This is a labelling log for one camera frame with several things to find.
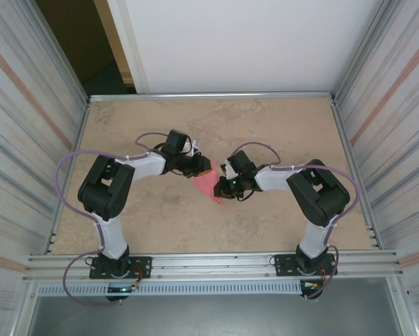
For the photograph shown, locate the aluminium table side rail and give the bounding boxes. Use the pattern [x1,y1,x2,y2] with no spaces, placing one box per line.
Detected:
[46,99,91,255]
[330,97,384,250]

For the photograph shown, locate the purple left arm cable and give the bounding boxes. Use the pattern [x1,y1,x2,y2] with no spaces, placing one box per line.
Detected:
[56,131,167,306]

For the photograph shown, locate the small wired controller board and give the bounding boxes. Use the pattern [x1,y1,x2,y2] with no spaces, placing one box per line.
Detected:
[106,283,140,294]
[301,279,325,291]

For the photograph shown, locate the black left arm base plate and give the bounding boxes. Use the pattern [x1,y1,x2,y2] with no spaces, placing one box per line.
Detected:
[89,256,153,280]

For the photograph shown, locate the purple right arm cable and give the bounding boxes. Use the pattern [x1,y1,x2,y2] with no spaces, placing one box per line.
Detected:
[235,141,360,301]

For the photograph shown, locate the pink square paper sheet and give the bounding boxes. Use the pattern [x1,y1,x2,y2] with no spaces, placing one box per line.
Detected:
[191,160,226,206]

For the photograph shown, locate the grey slotted cable duct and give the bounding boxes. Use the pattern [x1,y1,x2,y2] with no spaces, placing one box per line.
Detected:
[36,281,303,297]

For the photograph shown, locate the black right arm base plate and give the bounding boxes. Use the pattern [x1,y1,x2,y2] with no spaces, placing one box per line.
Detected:
[274,252,338,277]

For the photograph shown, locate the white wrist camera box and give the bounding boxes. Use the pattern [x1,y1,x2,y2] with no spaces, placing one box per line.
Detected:
[184,139,202,155]
[222,159,239,179]

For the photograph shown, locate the aluminium corner post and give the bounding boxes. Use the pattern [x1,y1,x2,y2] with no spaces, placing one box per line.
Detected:
[333,0,400,103]
[27,0,91,106]

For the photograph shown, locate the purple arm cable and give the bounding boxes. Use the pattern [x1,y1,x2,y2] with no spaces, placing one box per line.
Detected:
[235,141,360,301]
[56,131,167,306]

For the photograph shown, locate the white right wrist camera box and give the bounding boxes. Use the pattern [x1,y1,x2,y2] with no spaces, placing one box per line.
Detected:
[222,159,239,179]

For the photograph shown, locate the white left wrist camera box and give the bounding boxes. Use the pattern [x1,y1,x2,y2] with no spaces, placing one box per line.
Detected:
[184,139,202,155]

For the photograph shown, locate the white door frame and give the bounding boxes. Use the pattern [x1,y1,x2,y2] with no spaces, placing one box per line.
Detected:
[106,0,151,95]

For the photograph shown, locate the aluminium table edge rail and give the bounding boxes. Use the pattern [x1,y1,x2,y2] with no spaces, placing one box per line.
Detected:
[88,91,338,104]

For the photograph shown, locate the brown wooden door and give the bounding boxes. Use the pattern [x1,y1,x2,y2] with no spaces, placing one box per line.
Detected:
[36,0,137,95]

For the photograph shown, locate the long aluminium mounting rail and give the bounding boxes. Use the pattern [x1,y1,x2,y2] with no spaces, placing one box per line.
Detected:
[22,250,405,283]

